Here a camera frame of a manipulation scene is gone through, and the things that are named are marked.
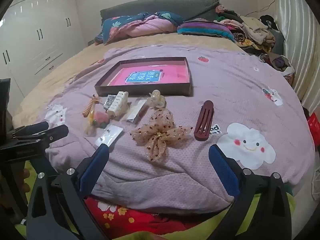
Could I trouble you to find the lime green garment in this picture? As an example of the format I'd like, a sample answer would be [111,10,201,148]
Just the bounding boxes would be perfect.
[15,160,304,240]

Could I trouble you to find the white wardrobe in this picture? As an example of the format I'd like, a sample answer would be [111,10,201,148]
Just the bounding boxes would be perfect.
[0,0,87,98]

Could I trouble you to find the pink strawberry hair clip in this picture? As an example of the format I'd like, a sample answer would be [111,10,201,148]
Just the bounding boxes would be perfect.
[92,111,110,128]

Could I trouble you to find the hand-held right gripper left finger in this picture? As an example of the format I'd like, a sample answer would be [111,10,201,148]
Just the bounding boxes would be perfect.
[26,144,110,240]

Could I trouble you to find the striped pillow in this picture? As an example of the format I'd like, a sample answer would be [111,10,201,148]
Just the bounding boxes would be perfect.
[177,20,237,43]

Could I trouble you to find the red bag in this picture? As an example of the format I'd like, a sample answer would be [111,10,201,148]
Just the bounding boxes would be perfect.
[306,112,320,140]

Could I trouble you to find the small silver hair clip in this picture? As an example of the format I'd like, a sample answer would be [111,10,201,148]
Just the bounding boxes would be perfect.
[104,94,117,110]

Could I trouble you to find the person's left hand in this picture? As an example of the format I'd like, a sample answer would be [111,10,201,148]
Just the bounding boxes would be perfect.
[20,168,32,195]

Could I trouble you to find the pile of clothes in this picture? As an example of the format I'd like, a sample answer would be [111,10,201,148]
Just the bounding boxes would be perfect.
[215,5,285,55]

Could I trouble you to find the clear plastic packet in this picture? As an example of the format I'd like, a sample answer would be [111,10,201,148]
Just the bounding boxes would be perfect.
[126,99,148,124]

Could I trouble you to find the cream hair claw clip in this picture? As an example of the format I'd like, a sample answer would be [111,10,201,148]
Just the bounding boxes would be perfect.
[106,91,129,117]

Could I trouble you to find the pink book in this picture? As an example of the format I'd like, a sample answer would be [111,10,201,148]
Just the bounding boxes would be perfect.
[108,65,190,86]

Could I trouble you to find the orange spiral hair clip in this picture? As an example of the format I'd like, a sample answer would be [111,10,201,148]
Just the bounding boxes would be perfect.
[82,94,100,133]

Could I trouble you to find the bag of clothes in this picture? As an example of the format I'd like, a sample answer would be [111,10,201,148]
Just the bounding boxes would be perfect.
[259,54,297,85]

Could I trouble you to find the dark red hair clip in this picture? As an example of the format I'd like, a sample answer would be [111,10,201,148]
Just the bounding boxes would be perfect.
[194,100,214,140]

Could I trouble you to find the beige dotted bow hair clip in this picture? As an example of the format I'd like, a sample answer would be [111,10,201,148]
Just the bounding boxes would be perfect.
[130,109,192,162]

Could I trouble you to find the blue pink floral duvet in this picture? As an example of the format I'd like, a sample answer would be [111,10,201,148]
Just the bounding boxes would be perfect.
[94,11,184,45]

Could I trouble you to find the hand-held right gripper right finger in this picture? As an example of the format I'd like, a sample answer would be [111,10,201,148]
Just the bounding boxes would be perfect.
[209,144,293,240]

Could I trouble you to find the brown shallow cardboard box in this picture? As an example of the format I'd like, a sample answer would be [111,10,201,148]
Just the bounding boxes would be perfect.
[94,57,194,97]

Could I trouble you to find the red floral garment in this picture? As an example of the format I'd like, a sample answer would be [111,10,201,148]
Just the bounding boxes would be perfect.
[84,196,230,240]

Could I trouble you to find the cream curtain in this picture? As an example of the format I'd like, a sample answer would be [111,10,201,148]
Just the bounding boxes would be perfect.
[272,0,320,110]

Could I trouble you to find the tan bedsheet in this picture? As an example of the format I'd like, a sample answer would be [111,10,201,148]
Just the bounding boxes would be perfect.
[12,31,247,128]

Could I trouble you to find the small clear hair claw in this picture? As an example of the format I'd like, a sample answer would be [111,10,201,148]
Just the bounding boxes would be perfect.
[147,89,166,109]

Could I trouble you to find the grey headboard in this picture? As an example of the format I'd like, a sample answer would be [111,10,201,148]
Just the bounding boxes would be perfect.
[100,0,219,22]

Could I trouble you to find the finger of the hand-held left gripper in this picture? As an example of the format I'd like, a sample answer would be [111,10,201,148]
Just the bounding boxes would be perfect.
[0,124,69,161]
[11,121,50,140]

